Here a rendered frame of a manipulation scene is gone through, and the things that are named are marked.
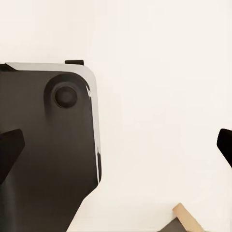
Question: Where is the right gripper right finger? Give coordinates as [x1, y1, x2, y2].
[217, 128, 232, 167]

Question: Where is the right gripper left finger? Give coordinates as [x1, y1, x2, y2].
[0, 129, 25, 187]

